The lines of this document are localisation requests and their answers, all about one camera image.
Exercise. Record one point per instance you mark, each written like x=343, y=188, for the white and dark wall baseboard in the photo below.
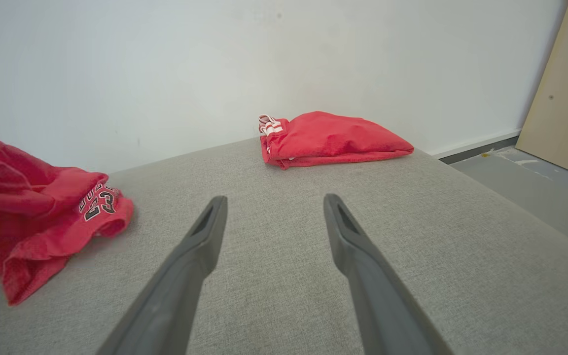
x=481, y=145

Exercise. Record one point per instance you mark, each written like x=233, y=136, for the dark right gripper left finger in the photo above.
x=180, y=286

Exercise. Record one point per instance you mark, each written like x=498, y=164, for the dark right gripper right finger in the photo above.
x=377, y=296

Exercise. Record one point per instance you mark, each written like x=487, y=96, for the red Bulls 23 shorts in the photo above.
x=27, y=217

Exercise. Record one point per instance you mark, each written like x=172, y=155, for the red Bulls 23 jersey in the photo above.
x=338, y=138

